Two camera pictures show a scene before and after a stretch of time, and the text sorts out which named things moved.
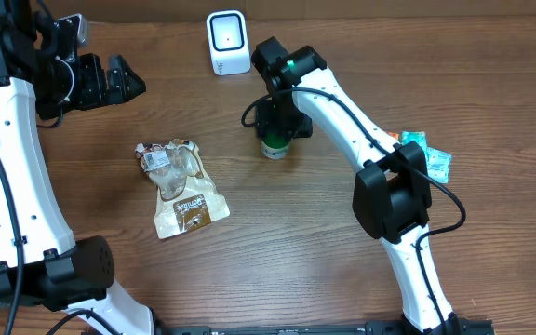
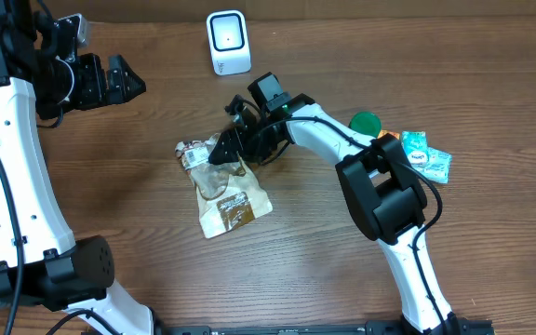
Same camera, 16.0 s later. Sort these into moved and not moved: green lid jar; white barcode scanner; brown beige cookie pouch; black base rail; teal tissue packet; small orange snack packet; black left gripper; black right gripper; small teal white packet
Moved: green lid jar; brown beige cookie pouch; black right gripper
Not moved: white barcode scanner; small teal white packet; black base rail; small orange snack packet; teal tissue packet; black left gripper
